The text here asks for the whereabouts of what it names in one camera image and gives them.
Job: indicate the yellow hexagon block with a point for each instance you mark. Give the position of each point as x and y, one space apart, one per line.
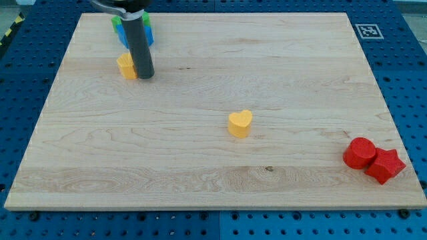
126 66

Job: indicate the white fiducial marker tag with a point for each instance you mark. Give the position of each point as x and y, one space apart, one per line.
369 31

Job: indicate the green block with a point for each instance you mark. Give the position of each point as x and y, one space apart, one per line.
115 21

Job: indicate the blue block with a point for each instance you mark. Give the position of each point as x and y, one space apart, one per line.
123 39

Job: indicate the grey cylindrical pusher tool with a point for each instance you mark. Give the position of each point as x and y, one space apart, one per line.
138 46

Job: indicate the wooden board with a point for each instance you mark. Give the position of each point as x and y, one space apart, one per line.
105 143

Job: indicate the red cylinder block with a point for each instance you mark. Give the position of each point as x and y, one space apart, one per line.
359 153

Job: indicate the red star block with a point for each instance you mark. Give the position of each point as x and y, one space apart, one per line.
385 166

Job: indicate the yellow heart block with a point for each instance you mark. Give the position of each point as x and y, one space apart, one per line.
239 123

